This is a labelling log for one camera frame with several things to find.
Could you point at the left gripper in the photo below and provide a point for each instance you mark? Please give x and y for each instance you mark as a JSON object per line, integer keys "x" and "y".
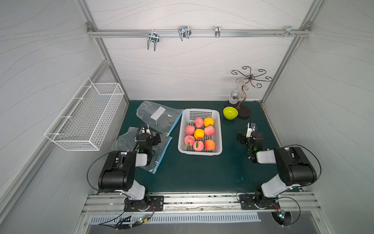
{"x": 155, "y": 140}

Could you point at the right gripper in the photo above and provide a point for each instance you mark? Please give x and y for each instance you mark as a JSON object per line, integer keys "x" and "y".
{"x": 242, "y": 138}

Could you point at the clear zip-top bag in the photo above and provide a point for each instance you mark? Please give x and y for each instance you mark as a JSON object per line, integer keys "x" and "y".
{"x": 126, "y": 142}
{"x": 159, "y": 117}

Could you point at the orange red peach front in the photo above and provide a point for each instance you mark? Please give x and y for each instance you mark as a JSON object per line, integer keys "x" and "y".
{"x": 209, "y": 145}

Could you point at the orange yellow peach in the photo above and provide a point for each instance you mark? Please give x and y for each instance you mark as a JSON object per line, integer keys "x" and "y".
{"x": 199, "y": 134}

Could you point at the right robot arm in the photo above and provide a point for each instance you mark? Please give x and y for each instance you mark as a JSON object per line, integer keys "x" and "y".
{"x": 294, "y": 169}

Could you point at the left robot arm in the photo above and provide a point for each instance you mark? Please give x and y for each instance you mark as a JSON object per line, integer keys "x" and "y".
{"x": 118, "y": 173}

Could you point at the yellow peach back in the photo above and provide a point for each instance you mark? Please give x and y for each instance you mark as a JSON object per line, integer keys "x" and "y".
{"x": 208, "y": 122}

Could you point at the pink peach back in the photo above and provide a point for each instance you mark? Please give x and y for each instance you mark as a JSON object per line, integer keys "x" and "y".
{"x": 199, "y": 122}

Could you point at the brown metal hook stand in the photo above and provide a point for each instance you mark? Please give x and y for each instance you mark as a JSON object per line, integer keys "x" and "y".
{"x": 245, "y": 79}

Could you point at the green plastic bowl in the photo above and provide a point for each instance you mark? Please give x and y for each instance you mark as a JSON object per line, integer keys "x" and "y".
{"x": 230, "y": 113}

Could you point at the white plastic perforated basket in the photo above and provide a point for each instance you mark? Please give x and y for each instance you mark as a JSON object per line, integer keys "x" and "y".
{"x": 188, "y": 117}

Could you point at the white vent strip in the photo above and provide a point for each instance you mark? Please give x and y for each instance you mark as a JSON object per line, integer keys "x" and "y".
{"x": 178, "y": 218}

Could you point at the metal double hook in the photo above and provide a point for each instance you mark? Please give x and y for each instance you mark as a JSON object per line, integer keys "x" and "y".
{"x": 153, "y": 40}

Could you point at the metal hook right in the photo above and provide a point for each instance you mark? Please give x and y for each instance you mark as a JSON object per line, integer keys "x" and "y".
{"x": 288, "y": 33}

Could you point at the metal hook centre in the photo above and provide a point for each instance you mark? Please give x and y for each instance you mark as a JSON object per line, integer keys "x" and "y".
{"x": 184, "y": 32}

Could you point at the small metal hook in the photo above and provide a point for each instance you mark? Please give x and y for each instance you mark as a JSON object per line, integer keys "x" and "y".
{"x": 217, "y": 31}

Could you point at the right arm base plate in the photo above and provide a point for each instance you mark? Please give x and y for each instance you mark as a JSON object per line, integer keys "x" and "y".
{"x": 257, "y": 202}

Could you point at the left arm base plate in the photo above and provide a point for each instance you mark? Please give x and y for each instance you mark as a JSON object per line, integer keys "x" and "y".
{"x": 148, "y": 204}

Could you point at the white wire wall basket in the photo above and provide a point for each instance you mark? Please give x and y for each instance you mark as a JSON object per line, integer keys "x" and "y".
{"x": 84, "y": 122}

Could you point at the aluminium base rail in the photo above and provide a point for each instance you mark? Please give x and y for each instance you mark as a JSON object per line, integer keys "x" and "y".
{"x": 222, "y": 202}

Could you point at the aluminium top rail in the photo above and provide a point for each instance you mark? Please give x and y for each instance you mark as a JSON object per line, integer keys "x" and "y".
{"x": 195, "y": 33}

